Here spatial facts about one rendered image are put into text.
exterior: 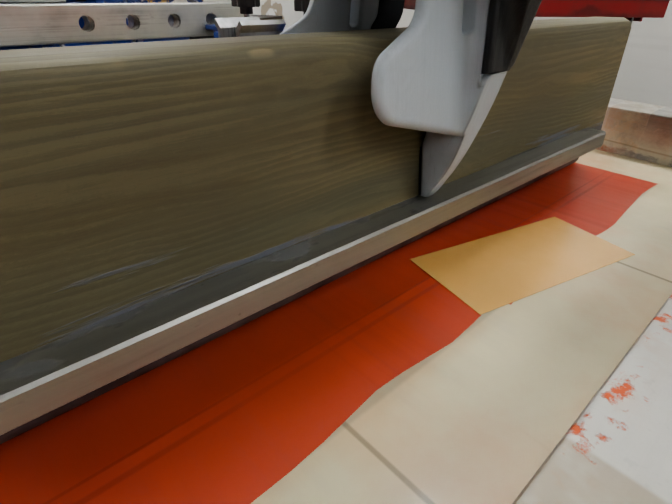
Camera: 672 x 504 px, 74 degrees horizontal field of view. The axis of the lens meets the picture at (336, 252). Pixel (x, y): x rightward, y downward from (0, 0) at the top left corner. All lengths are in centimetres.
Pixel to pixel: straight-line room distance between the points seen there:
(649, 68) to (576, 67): 193
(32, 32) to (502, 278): 72
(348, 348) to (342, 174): 6
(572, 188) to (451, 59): 19
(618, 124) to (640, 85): 181
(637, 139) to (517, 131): 18
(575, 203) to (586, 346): 14
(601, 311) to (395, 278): 9
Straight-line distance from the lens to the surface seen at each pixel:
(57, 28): 81
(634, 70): 225
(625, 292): 23
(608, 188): 35
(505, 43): 18
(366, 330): 17
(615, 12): 145
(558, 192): 33
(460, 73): 17
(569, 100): 31
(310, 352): 16
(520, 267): 23
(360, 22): 21
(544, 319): 20
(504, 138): 25
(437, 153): 19
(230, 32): 70
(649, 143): 43
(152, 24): 86
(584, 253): 26
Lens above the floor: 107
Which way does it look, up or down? 31 degrees down
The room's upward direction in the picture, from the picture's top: 1 degrees clockwise
